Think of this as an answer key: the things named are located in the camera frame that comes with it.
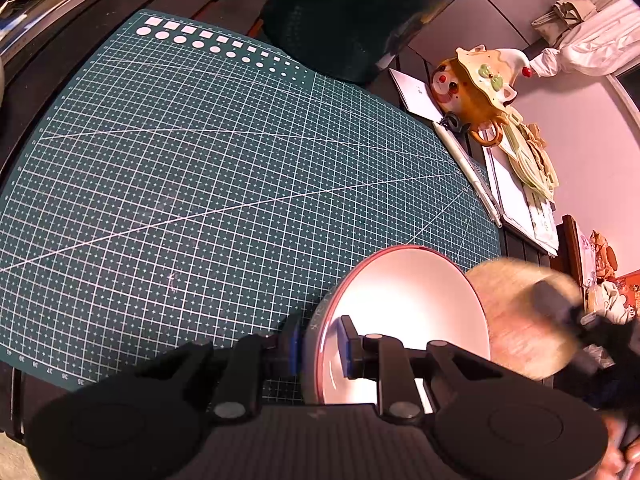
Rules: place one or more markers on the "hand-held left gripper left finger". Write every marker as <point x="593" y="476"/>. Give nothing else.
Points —
<point x="295" y="345"/>

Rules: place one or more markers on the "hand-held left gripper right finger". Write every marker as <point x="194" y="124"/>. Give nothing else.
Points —
<point x="344" y="345"/>

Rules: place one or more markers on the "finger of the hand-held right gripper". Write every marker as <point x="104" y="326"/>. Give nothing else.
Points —
<point x="560" y="310"/>

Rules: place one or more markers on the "round beige sponge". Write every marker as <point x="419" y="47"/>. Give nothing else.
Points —
<point x="515" y="320"/>

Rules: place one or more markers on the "grey bowl with red rim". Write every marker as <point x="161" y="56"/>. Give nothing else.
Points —
<point x="415" y="300"/>

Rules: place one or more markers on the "person's right hand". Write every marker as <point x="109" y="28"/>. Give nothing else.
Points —
<point x="612" y="455"/>

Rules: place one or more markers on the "crumpled white cloth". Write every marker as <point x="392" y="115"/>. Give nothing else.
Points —
<point x="612" y="300"/>

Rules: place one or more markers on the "orange snack bag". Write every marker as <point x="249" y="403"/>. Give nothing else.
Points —
<point x="631" y="292"/>

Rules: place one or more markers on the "brown toy figure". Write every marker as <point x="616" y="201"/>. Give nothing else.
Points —
<point x="602" y="255"/>

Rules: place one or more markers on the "stack of white papers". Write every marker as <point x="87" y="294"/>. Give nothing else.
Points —
<point x="510" y="200"/>

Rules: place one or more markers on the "pale green plastic frames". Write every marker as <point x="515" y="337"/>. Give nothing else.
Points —
<point x="530" y="170"/>

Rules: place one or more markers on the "white pen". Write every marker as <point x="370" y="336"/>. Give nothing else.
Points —
<point x="467" y="170"/>

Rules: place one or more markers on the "beige fabric scrap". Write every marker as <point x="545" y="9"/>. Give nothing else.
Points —
<point x="537" y="135"/>

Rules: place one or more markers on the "green cutting mat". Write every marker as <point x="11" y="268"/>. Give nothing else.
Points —
<point x="175" y="185"/>

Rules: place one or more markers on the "small black clip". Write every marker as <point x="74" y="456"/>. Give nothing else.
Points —
<point x="454" y="124"/>

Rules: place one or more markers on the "dark window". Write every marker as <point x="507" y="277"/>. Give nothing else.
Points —
<point x="631" y="100"/>

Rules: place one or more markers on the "orange cat-shaped ceramic pot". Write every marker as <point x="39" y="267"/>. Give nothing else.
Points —
<point x="470" y="100"/>

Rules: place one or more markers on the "white paper card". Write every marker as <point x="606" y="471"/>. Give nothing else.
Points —
<point x="412" y="92"/>

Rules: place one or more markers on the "white bedding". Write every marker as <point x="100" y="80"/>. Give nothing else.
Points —
<point x="600" y="45"/>

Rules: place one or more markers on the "beige tote bag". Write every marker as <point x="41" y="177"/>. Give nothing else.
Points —
<point x="570" y="12"/>

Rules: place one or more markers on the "dark green pitcher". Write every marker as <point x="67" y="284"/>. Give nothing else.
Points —
<point x="350" y="10"/>

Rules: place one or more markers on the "brown wooden furniture frame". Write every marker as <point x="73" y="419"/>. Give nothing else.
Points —
<point x="570" y="250"/>

